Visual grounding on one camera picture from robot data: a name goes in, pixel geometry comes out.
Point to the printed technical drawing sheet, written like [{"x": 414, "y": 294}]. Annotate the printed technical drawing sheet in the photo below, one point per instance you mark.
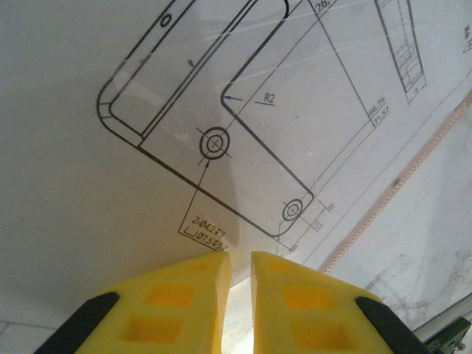
[{"x": 258, "y": 147}]

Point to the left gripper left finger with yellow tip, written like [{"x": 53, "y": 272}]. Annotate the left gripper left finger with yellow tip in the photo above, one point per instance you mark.
[{"x": 158, "y": 309}]

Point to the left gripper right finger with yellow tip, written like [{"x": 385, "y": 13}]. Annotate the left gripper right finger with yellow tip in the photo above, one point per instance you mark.
[{"x": 313, "y": 309}]

